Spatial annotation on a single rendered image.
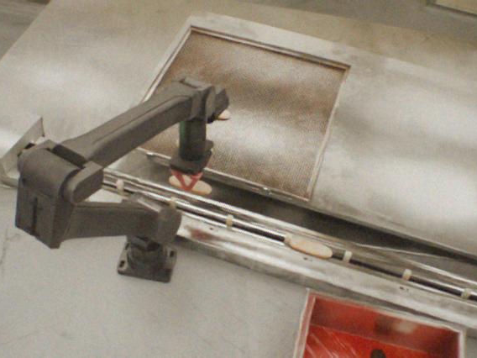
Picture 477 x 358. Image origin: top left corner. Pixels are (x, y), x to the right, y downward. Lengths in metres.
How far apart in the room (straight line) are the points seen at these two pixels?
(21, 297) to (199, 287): 0.38
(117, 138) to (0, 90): 0.96
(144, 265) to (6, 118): 0.57
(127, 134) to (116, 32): 1.16
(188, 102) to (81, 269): 0.46
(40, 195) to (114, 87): 0.97
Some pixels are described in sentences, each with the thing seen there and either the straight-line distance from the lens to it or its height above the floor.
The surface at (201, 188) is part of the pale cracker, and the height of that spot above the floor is 0.93.
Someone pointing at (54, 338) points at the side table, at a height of 0.82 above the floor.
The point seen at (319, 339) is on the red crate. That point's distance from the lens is 1.17.
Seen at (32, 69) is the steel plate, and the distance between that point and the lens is 1.86.
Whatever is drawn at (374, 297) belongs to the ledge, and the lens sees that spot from 1.21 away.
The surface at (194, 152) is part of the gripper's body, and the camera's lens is 1.14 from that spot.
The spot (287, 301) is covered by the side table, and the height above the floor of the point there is 0.82.
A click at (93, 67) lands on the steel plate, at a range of 1.83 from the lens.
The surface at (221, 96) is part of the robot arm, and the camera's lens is 1.16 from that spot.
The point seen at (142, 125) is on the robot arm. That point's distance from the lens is 0.91.
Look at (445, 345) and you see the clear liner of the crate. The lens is 1.19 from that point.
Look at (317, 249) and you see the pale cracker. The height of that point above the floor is 0.86.
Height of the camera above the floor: 1.81
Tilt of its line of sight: 44 degrees down
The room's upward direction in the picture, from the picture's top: 7 degrees clockwise
